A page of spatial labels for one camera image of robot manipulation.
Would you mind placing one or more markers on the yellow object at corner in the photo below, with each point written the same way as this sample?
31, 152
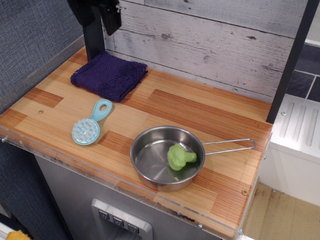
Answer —
17, 235

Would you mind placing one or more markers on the white ribbed appliance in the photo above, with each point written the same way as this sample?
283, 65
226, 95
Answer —
291, 161

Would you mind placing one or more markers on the dark left upright post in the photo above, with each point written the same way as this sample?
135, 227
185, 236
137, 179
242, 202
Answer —
93, 35

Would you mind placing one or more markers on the dark upright post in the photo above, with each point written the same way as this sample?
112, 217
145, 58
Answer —
299, 41
93, 35

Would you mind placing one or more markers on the dark blue cloth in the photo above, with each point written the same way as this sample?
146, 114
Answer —
110, 77

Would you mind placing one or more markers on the grey cabinet with dispenser panel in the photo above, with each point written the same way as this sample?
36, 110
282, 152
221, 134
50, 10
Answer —
95, 211

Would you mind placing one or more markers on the stainless steel pan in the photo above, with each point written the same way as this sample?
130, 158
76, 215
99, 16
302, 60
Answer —
148, 155

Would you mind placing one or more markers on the dark right upright post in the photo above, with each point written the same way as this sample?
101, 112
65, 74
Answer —
299, 41

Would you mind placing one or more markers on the light blue scrub brush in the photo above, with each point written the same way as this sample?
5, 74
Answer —
86, 131

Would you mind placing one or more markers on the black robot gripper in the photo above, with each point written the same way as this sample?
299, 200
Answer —
110, 12

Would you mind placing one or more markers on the green toy broccoli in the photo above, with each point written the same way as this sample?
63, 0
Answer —
178, 157

